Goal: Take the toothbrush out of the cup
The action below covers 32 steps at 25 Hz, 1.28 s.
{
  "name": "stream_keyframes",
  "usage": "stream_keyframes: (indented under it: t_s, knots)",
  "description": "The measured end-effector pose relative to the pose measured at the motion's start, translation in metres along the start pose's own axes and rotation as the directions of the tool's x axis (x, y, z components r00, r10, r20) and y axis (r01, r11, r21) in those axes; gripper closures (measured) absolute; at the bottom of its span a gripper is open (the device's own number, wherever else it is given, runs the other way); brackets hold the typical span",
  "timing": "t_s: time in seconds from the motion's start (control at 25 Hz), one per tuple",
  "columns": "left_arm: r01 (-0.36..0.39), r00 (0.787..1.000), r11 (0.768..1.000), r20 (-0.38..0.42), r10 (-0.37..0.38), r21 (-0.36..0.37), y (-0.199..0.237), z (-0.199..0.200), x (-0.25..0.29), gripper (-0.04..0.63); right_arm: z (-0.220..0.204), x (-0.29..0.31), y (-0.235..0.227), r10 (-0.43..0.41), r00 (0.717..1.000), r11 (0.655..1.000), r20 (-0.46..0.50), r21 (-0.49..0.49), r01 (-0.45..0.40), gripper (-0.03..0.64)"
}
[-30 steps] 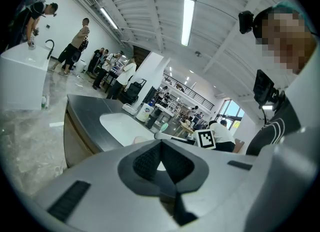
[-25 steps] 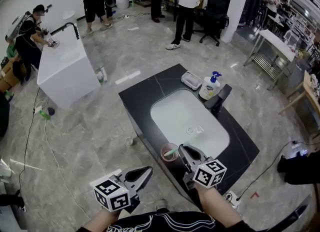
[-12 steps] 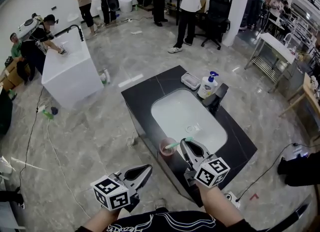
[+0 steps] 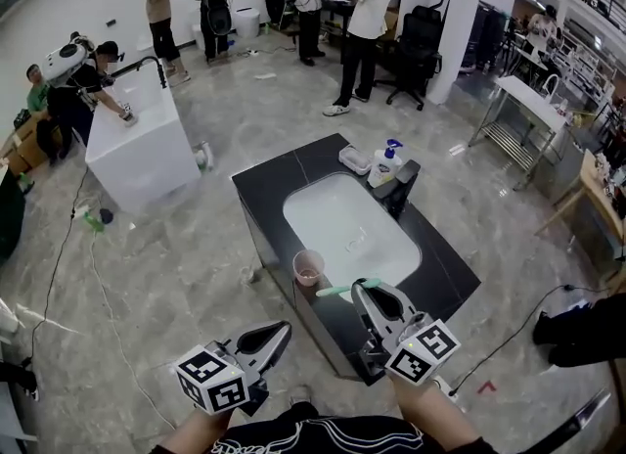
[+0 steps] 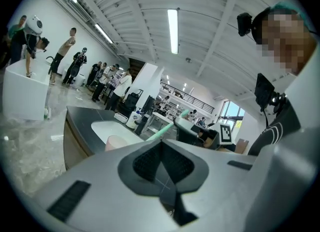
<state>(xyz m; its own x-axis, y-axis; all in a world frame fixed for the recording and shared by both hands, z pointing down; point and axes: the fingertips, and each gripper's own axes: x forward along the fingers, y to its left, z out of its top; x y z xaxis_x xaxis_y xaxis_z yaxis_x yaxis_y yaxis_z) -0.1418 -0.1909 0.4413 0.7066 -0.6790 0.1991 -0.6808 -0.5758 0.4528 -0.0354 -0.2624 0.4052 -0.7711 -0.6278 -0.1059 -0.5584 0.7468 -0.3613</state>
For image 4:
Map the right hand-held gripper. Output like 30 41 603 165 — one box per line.
350 279 463 386

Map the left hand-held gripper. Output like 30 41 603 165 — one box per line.
174 320 293 418

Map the mint green toothbrush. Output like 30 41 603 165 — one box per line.
315 277 388 297

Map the pink translucent cup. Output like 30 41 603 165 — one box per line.
291 249 327 289

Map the person's right forearm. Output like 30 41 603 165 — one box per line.
390 374 486 454

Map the person's left forearm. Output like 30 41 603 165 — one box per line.
159 405 237 454

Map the chrome basin drain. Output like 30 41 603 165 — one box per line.
344 230 368 254

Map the white wash basin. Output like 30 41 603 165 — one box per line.
282 171 423 302

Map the person's black printed clothing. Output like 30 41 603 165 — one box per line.
212 400 444 454

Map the black basin faucet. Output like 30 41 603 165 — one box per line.
374 159 422 218

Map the white soap pump bottle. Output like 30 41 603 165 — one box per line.
366 138 403 189

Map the black sink cabinet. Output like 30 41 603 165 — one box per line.
231 132 483 387

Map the white and green bottle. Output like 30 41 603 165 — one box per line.
194 141 215 173

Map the black curved bar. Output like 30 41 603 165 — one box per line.
520 389 613 454

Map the white freestanding sink unit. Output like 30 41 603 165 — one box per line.
85 63 202 214

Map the wooden table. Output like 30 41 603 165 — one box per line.
534 148 626 260

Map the black office chair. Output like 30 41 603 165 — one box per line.
374 0 454 112

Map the black equipment rack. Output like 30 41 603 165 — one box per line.
468 0 511 72

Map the dark green table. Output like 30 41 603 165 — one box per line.
0 166 26 265

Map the black gooseneck faucet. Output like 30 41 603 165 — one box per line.
110 56 168 90

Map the white toilet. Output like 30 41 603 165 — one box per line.
233 7 262 39

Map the cardboard box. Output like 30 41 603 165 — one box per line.
0 110 64 177

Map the white backpack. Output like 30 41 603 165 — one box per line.
41 33 92 87

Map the black power cable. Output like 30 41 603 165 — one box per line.
448 284 601 394

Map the white floor cable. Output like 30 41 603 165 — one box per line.
89 229 176 431

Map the black floor cable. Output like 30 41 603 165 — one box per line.
27 166 90 363

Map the steel frame table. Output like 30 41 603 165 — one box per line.
468 74 569 190

